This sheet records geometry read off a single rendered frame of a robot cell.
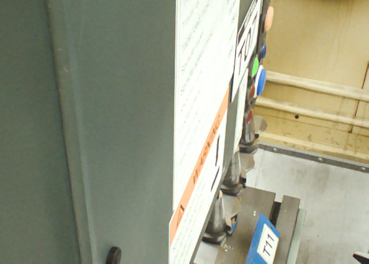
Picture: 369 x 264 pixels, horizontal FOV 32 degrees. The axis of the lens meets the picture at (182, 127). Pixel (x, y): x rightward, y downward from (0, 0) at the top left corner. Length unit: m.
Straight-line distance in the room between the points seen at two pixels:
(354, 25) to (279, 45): 0.18
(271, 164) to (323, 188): 0.15
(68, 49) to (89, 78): 0.02
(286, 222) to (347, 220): 0.23
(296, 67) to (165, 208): 1.19
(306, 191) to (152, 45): 1.42
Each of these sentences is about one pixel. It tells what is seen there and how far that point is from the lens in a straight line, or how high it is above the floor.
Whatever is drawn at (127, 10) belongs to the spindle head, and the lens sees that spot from 0.26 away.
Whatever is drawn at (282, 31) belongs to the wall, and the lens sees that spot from 1.52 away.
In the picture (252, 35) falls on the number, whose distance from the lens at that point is 0.61.
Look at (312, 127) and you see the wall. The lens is 1.67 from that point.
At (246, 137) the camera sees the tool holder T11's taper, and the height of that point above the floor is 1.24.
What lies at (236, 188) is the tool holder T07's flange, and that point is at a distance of 1.11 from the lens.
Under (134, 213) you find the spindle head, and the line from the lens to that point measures 0.33.
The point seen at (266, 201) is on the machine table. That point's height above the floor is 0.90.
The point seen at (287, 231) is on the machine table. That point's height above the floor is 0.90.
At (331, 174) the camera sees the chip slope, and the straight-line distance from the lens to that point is 1.72.
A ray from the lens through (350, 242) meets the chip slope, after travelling 1.67.
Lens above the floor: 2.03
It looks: 41 degrees down
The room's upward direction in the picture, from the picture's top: 2 degrees clockwise
